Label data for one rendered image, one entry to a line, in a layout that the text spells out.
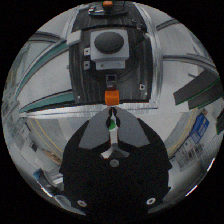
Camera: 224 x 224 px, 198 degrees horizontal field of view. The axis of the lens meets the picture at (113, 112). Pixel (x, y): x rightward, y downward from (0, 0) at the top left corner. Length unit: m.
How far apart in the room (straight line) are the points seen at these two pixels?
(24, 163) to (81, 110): 8.46
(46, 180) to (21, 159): 8.00
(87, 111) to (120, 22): 0.34
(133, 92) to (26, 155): 8.42
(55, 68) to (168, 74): 0.51
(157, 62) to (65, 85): 0.34
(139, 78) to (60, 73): 0.28
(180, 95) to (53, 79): 0.46
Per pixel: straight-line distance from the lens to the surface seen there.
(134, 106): 0.25
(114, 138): 0.50
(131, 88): 0.21
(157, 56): 0.27
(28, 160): 8.49
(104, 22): 0.27
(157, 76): 0.26
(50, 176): 0.46
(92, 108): 0.25
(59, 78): 0.33
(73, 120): 0.31
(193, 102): 0.36
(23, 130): 5.33
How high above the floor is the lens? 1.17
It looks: 58 degrees down
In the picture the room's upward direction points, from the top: 177 degrees clockwise
